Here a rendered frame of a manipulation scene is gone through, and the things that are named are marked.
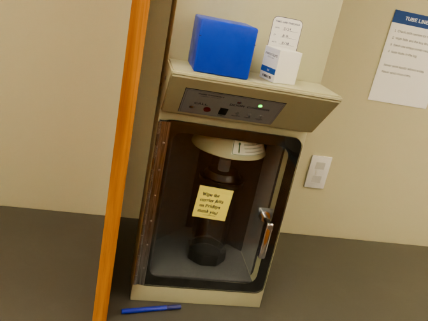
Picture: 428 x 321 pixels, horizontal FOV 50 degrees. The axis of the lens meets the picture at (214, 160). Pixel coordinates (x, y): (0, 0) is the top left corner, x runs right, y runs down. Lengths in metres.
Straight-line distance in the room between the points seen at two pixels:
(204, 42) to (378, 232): 1.16
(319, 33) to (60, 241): 0.85
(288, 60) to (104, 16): 0.63
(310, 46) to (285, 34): 0.06
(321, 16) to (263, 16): 0.12
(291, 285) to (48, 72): 0.89
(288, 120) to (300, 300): 0.54
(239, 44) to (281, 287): 0.72
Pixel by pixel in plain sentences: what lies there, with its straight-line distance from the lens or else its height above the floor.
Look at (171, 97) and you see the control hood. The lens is 0.87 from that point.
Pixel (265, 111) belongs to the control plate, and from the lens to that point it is 0.90.
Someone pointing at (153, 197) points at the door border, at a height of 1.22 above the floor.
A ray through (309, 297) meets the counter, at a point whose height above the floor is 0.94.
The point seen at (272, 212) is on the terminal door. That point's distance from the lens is 1.05.
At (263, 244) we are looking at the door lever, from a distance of 1.03.
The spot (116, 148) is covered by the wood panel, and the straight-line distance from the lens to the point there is 0.87.
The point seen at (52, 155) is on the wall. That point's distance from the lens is 1.45.
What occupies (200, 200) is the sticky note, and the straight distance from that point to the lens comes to 1.00.
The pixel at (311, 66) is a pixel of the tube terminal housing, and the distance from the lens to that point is 0.98.
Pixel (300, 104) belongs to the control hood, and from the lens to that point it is 0.89.
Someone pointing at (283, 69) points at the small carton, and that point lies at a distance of 0.87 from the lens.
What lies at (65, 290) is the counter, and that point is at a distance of 1.16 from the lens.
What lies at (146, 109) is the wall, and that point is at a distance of 1.38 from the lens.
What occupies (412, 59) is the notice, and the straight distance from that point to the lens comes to 1.58.
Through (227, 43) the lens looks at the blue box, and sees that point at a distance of 0.81.
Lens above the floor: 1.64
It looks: 20 degrees down
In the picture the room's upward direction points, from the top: 12 degrees clockwise
